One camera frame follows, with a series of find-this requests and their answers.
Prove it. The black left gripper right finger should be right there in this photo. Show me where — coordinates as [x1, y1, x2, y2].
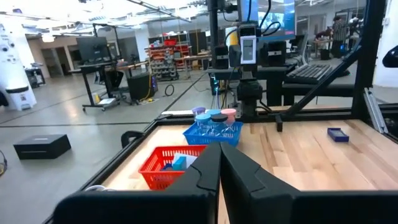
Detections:
[221, 142, 301, 224]

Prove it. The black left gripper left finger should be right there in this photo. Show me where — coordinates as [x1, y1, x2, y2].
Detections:
[167, 142, 221, 224]

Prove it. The teal digital timer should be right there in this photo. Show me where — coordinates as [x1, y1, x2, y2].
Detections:
[172, 156, 187, 171]

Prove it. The navy blue sand hourglass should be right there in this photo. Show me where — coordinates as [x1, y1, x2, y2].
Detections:
[211, 113, 229, 135]

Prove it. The purple sand hourglass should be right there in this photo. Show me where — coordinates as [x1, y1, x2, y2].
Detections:
[192, 106, 206, 121]

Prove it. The black digital timer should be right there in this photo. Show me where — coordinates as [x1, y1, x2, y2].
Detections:
[326, 127, 350, 143]

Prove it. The yellow and white poster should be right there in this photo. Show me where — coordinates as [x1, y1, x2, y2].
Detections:
[225, 26, 239, 47]

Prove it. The black lit computer tower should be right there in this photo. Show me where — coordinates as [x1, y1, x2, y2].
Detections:
[210, 74, 224, 96]

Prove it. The black vertical monitor pole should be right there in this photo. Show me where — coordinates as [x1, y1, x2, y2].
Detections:
[206, 0, 221, 63]

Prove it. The blue plastic basket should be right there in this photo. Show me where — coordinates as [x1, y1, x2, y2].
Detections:
[182, 121, 244, 147]

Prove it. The black keyboard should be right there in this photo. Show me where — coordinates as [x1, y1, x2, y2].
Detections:
[284, 63, 333, 85]

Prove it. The large blue display screen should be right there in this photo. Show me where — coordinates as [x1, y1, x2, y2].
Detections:
[238, 0, 296, 41]

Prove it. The red plastic basket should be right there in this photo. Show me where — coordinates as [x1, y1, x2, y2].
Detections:
[138, 145, 208, 191]

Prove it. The person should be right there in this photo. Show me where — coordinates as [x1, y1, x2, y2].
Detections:
[331, 15, 345, 58]
[314, 28, 333, 43]

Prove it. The dark grey side desk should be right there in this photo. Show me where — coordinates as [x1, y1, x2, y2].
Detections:
[206, 60, 355, 106]

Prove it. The red parts shelf rack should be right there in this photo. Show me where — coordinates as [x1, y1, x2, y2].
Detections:
[144, 39, 192, 82]

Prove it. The black overhead light bar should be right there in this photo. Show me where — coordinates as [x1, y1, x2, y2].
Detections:
[127, 0, 192, 23]

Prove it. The black equipment cabinet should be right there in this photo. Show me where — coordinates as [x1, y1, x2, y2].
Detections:
[127, 72, 159, 101]

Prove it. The silver aluminium extrusion bar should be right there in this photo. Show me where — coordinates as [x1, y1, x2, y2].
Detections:
[363, 87, 389, 134]

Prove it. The black computer monitor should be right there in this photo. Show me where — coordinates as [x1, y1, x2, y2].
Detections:
[76, 36, 110, 63]

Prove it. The black mobile standing desk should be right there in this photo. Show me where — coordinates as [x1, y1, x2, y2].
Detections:
[68, 60, 150, 112]

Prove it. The black floor box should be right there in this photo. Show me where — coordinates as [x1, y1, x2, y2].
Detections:
[12, 133, 72, 161]

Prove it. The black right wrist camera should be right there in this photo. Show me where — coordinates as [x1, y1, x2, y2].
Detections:
[238, 24, 259, 37]

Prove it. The small black bracket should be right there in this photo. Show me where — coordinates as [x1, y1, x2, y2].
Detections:
[120, 130, 146, 149]

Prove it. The white lamp cable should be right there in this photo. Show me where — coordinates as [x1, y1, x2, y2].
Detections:
[83, 185, 116, 192]

